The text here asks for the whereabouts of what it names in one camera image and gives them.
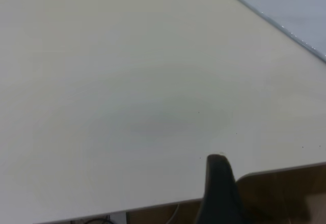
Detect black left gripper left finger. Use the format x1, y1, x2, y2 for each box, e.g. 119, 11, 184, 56
198, 154, 224, 224

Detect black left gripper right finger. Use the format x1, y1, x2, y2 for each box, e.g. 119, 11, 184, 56
216, 154, 249, 224

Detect clear plastic zip bag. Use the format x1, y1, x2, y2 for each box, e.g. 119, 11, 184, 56
215, 0, 326, 64

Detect thin white cable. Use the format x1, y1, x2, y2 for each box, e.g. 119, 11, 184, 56
170, 203, 180, 221

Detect thin black cable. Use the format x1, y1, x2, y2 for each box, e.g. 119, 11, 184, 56
83, 215, 114, 224

